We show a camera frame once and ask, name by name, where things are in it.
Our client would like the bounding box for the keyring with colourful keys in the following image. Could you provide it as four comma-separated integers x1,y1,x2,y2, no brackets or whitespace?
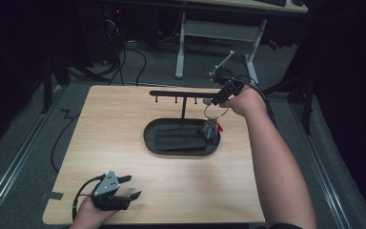
202,103,230,141

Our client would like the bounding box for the person's right hand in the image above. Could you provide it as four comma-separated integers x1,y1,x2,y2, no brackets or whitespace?
219,85,269,118

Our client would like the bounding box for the white metal frame desk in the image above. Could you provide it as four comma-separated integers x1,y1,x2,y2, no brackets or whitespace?
174,0,310,87

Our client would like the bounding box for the black floor cable bundle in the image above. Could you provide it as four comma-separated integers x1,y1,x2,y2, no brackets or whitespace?
107,37,128,86

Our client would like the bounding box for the person's left hand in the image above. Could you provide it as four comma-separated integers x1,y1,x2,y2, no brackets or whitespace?
69,196,119,229

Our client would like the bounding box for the metal floor rail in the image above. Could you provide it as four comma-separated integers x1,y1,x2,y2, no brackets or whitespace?
289,100,353,229
0,85,63,223

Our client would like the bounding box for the black computer tower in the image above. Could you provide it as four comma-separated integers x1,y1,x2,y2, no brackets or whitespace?
79,4,127,67

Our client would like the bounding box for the long black floor cable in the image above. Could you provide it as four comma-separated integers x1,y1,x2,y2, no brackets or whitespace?
50,109,81,175

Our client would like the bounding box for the grey tape piece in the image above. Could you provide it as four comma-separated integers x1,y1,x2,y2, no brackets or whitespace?
40,191,64,201

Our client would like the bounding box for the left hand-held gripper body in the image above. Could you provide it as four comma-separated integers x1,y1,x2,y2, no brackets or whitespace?
90,169,132,212

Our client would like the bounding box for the black key holder with tray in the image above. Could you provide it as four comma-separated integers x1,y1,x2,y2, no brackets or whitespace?
143,90,222,157

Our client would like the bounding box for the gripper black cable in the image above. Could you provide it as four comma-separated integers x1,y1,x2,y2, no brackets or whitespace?
71,174,108,221
221,73,277,129

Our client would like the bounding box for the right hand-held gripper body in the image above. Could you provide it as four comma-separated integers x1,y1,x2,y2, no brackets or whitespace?
209,50,246,95

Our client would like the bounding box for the black wallet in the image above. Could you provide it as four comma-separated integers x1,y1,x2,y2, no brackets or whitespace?
154,126,209,153

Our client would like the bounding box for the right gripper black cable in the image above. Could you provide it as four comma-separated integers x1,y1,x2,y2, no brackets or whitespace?
221,73,277,129

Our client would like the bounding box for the black keyboard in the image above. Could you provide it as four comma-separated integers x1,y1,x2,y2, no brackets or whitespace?
254,0,288,8

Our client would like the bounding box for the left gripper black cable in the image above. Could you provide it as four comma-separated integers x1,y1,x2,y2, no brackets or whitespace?
71,174,108,221

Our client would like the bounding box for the black metal stand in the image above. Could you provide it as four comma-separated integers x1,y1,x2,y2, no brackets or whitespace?
258,74,316,135
40,52,71,115

